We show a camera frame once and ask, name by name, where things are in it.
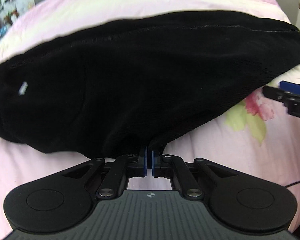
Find black pants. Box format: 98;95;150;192
0;10;300;159

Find pink floral bed duvet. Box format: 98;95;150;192
0;0;300;239

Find black cable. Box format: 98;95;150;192
284;178;300;188

